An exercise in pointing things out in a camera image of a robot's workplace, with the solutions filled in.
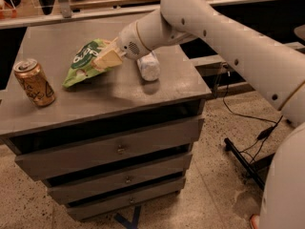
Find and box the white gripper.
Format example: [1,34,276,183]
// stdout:
[91,22,151,72]

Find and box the green rice chip bag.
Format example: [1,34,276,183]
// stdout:
[62,38,109,89]

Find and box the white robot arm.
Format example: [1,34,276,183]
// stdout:
[93,0,305,229]

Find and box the orange soda can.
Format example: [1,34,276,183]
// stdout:
[13,58,55,107]

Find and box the clear plastic water bottle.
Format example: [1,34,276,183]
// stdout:
[136,52,160,81]

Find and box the grey drawer cabinet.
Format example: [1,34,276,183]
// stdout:
[0,16,210,220]

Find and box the black stand base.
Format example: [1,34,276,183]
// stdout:
[224,137,274,190]

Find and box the red white shoe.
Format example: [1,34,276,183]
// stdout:
[250,215,259,229]

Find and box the metal railing frame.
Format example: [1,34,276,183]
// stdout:
[0,0,305,97]

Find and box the black power cable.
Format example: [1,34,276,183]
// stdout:
[221,64,284,164]

